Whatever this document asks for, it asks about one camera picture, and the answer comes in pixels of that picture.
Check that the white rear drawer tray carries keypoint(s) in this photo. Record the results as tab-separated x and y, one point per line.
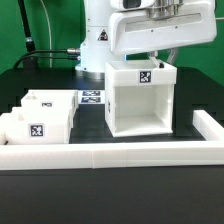
52	99

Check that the white front drawer tray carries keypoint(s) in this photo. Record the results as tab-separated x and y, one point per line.
22	126

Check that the white drawer cabinet box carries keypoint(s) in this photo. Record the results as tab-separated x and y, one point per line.
138	98

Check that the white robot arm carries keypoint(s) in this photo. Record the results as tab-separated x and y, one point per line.
95	50

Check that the white U-shaped fence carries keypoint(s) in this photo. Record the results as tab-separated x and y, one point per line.
208	151

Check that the white marker sheet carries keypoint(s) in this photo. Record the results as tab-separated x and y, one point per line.
91	96

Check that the white drawer tray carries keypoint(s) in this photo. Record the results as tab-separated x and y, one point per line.
22	126
52	99

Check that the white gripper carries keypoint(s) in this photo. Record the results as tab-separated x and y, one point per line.
143	30

